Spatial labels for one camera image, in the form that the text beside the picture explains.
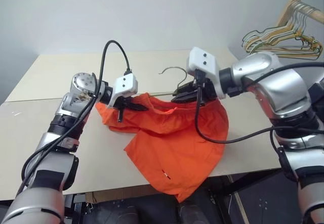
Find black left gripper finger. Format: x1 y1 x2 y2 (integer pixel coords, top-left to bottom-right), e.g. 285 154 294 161
127 105 148 112
129 100 150 109

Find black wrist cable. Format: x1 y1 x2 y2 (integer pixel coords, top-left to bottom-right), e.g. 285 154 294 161
194 69 300 182
17 39 133 195

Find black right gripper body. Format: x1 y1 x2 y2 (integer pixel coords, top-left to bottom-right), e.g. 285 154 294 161
193 73 219 106

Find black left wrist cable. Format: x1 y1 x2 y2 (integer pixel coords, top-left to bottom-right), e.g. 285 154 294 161
17 39 133 195

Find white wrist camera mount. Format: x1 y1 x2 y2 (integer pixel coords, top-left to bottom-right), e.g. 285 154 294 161
106 72 139 108
186 47 227 100

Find bunch of hangers on rack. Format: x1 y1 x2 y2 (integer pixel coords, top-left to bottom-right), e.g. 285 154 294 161
245 5 322 58

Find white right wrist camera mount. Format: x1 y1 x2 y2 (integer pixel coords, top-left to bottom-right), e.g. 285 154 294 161
186 47 227 100

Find black table frame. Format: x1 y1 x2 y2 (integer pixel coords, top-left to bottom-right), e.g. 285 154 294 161
63 168 281 224

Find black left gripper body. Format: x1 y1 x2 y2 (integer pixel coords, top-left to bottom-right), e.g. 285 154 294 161
112 97 133 122

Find thin wooden slat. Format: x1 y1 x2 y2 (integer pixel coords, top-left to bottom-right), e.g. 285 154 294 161
232 190 251 224

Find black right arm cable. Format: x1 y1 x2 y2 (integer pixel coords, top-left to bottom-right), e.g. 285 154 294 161
227 61 324 98

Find wooden hanger rack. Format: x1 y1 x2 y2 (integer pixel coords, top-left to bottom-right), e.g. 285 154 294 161
275 0 324 29

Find orange shorts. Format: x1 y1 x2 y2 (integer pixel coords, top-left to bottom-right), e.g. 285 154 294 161
95 93 230 204

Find olive wire hanger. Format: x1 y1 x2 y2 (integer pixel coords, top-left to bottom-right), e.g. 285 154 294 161
148 66 189 98

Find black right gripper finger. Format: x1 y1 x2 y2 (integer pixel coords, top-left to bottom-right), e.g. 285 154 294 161
175 82 196 96
170 92 201 105

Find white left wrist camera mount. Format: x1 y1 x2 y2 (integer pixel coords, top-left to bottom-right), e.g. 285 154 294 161
106 72 139 108

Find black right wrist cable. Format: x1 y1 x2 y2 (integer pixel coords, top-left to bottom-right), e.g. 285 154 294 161
194 69 300 182

